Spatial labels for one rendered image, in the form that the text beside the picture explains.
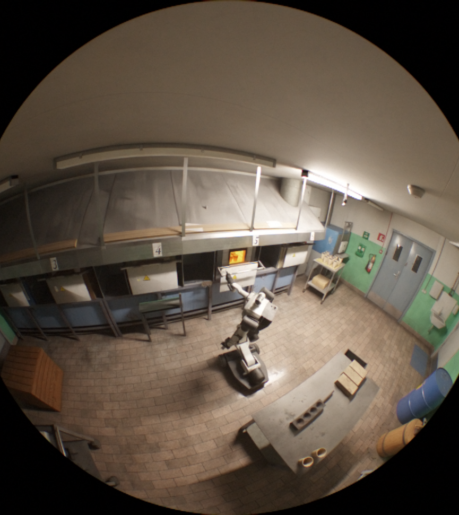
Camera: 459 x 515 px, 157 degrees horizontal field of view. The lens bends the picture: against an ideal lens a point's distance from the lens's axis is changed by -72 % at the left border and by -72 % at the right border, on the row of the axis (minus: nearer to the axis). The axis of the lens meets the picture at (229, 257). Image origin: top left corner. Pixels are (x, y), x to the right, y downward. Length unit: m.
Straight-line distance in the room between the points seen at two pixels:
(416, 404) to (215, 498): 2.78
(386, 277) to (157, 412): 5.47
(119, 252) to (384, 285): 5.56
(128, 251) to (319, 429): 2.34
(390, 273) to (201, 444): 5.15
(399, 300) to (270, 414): 4.47
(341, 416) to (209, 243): 2.20
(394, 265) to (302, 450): 4.49
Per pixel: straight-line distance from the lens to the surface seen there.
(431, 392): 3.21
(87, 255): 1.90
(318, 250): 4.76
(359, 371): 2.01
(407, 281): 5.09
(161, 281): 2.15
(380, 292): 5.30
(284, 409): 1.55
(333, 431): 1.70
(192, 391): 2.39
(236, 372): 2.33
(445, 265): 5.05
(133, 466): 2.46
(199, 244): 1.82
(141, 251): 1.76
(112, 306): 2.67
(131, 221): 1.95
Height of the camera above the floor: 2.26
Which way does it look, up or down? 26 degrees down
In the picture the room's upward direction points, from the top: 6 degrees clockwise
